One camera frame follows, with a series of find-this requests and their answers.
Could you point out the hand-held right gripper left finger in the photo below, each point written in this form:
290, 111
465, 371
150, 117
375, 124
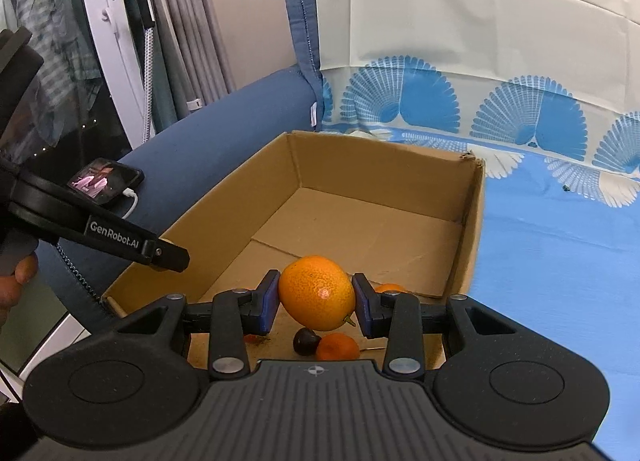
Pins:
267, 308

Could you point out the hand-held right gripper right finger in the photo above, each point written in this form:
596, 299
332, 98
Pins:
362, 311

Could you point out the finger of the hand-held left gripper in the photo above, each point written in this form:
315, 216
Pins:
170, 257

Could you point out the small orange mandarin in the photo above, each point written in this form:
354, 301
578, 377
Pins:
338, 347
389, 287
317, 293

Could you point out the small dark plum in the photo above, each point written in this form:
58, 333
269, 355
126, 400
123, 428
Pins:
305, 341

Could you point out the brown cardboard box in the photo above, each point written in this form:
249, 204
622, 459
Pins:
375, 221

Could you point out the person's left hand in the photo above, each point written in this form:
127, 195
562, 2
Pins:
10, 296

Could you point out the black smartphone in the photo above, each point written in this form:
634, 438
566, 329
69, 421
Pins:
107, 180

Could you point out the teal curtain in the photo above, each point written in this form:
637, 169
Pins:
162, 101

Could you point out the white curtain clip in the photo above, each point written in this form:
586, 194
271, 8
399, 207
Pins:
194, 104

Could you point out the hanging clothes behind glass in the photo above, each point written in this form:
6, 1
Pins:
60, 41

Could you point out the blue fan-print sheet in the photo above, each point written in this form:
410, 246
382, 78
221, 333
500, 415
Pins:
550, 266

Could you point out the grey curtain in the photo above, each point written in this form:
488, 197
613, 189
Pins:
200, 41

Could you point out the white door frame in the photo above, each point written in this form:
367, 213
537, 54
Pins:
115, 66

